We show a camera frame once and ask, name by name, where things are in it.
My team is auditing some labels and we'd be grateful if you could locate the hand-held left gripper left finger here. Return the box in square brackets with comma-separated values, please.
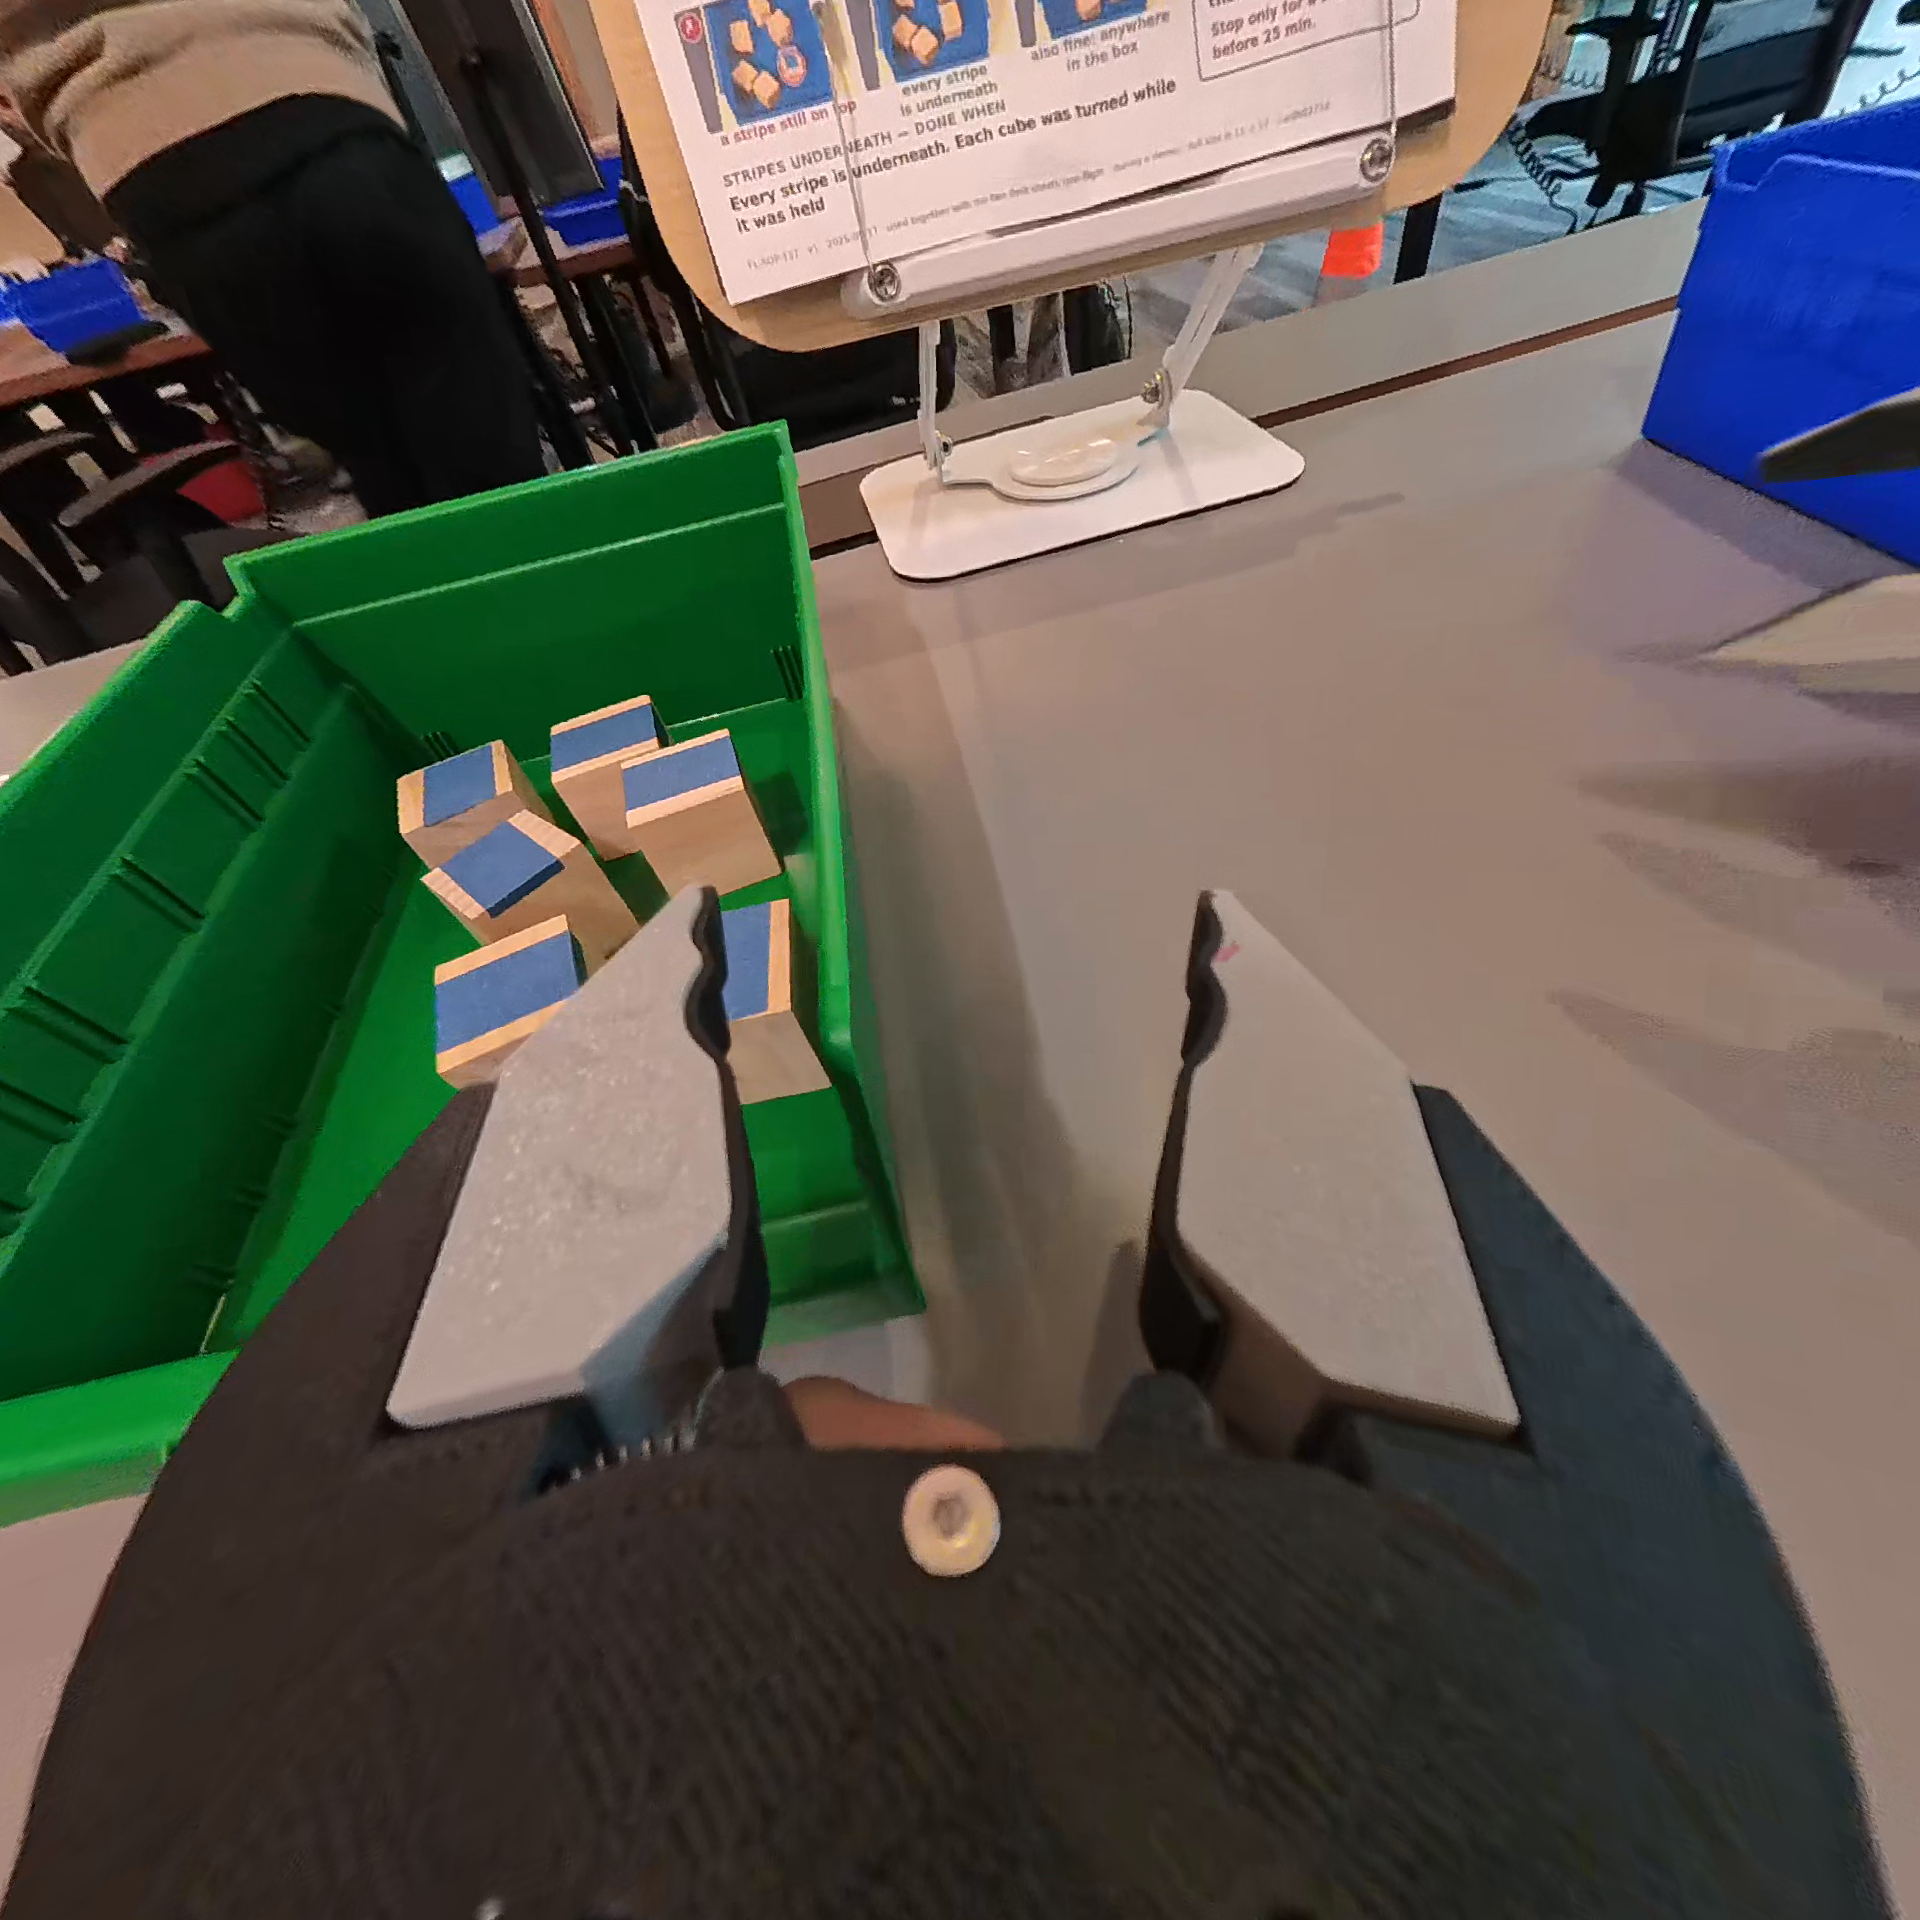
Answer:
[385, 886, 771, 1454]

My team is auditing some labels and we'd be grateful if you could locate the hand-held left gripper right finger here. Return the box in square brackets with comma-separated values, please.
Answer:
[1138, 888, 1523, 1460]

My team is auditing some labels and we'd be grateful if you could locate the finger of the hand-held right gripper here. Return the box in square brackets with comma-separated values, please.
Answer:
[1758, 389, 1920, 486]
[1700, 579, 1920, 708]

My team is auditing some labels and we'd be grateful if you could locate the blue plastic bin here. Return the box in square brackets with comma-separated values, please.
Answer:
[1642, 100, 1920, 567]
[0, 256, 145, 351]
[451, 139, 624, 256]

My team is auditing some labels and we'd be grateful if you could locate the pile of blue-taped wooden cubes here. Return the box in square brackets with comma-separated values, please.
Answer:
[394, 696, 831, 1111]

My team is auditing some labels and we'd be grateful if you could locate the green plastic bin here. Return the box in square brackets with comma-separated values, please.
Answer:
[0, 423, 926, 1524]

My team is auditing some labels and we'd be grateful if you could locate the black office chair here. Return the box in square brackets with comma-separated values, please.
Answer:
[1509, 0, 1877, 227]
[0, 430, 311, 675]

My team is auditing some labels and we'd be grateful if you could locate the instruction sheet on stand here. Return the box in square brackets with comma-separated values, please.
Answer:
[587, 0, 1553, 585]

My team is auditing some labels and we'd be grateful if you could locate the printed instruction sheet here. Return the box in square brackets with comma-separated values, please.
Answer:
[631, 0, 1458, 310]

